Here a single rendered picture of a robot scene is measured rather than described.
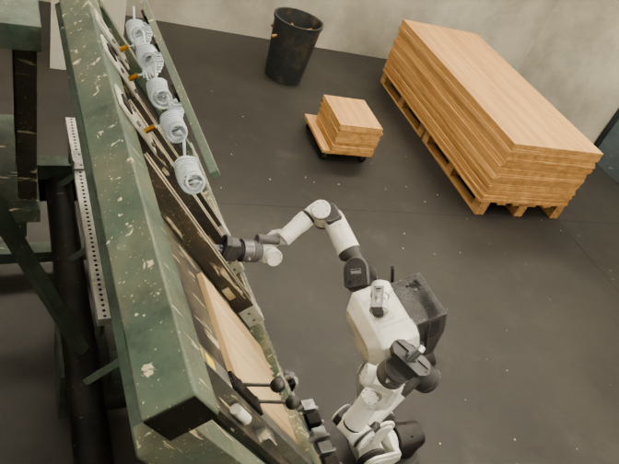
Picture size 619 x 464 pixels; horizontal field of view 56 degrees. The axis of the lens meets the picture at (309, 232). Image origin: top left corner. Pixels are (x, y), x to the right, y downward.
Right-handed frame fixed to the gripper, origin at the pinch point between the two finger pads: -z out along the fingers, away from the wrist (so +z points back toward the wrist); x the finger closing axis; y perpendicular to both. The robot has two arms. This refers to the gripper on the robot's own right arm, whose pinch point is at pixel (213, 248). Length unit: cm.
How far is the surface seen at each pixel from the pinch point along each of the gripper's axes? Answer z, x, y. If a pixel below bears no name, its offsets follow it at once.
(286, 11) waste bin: 205, -34, -410
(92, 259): -34.3, -29.3, -21.3
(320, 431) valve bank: 45, -43, 54
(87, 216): -34, -29, -46
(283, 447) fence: 8, -13, 74
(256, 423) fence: -8, 3, 74
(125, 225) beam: -54, 55, 56
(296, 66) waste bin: 217, -71, -366
